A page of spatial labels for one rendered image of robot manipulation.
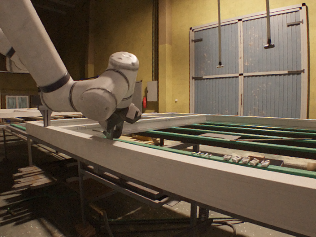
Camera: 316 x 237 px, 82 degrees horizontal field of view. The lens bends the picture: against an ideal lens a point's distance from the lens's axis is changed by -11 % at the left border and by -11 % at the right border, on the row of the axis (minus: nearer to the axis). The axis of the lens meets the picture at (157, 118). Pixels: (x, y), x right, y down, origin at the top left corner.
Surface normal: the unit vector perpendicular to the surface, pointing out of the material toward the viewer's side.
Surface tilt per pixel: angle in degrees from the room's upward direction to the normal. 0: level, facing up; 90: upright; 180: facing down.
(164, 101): 90
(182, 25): 90
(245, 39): 90
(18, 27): 118
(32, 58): 125
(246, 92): 90
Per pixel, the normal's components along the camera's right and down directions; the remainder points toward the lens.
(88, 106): -0.24, 0.59
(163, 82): -0.65, 0.06
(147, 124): 0.74, 0.05
